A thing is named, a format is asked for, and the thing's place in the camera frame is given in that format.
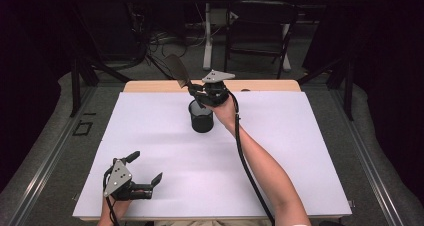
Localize person's beige trousers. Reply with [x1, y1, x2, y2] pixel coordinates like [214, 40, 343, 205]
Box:
[156, 219, 271, 226]

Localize black metal frame stand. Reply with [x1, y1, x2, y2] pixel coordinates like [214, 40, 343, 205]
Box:
[298, 52, 356, 122]
[68, 0, 131, 118]

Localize person's left hand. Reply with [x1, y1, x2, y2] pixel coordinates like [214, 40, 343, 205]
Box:
[97, 199, 133, 226]

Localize black folding chair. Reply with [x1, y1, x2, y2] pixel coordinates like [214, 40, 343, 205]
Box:
[223, 0, 299, 80]

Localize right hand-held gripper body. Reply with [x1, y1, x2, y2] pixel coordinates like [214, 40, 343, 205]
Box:
[200, 69, 236, 108]

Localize aluminium floor rail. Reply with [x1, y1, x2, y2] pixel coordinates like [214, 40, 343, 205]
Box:
[329, 87, 406, 226]
[4, 85, 98, 226]

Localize black spatula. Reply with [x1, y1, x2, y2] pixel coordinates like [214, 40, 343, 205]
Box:
[164, 53, 201, 94]

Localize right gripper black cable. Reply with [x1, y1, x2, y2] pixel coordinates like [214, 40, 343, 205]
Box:
[227, 89, 276, 226]

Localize person's right hand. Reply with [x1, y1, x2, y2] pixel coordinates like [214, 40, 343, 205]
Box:
[209, 95, 239, 135]

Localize black mesh cup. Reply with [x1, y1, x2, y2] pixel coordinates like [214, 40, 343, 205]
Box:
[188, 99, 215, 134]

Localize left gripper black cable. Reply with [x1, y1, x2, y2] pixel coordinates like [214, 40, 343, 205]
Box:
[101, 168, 121, 226]

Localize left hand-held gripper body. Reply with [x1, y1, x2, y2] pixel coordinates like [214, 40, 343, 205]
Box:
[102, 158, 155, 202]

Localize tangle of black cables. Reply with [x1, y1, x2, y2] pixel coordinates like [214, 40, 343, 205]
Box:
[126, 2, 208, 80]

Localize white table mat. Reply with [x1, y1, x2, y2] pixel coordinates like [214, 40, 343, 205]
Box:
[72, 91, 353, 219]

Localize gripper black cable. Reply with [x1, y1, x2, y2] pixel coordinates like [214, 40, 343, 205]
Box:
[227, 89, 276, 226]
[101, 168, 121, 226]

